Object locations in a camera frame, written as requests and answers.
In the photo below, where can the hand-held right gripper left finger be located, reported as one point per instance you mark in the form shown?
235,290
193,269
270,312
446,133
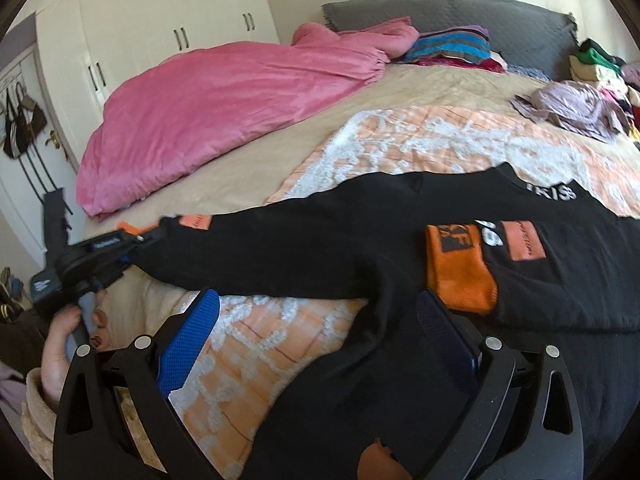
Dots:
192,330

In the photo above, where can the brown patterned handbag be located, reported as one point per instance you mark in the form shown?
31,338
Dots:
36,120

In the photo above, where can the white wardrobe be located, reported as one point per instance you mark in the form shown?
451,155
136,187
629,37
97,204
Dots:
150,10

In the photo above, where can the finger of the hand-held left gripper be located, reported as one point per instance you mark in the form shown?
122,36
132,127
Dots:
147,240

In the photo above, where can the person's left hand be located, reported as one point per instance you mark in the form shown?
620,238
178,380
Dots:
55,355

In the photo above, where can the pile of colourful clothes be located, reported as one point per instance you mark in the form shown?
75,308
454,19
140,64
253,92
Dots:
595,65

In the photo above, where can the lilac crumpled garment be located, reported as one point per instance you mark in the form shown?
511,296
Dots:
570,105

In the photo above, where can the dark red folded cloth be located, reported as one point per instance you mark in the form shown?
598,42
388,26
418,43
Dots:
480,65

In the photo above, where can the peach white patterned blanket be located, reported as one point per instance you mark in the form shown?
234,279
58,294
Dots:
425,145

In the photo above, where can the white door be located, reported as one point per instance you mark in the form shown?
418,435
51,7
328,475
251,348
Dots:
20,185

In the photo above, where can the beige bed cover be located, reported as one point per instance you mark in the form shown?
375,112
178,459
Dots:
290,145

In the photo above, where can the pink duvet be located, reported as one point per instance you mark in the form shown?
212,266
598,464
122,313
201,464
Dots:
200,110

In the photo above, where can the black and white handbag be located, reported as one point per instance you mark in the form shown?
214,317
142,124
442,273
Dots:
14,132

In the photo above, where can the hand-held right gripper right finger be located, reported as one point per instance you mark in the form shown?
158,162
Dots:
445,335

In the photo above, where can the striped pillow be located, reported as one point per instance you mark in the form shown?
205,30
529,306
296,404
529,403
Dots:
450,45

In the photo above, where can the black sweatshirt with orange patches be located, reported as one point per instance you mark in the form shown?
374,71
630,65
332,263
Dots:
350,260

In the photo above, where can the person's left forearm beige sleeve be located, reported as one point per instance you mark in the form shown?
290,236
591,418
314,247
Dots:
37,425

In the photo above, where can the grey quilted headboard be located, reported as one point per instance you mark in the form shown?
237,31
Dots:
450,15

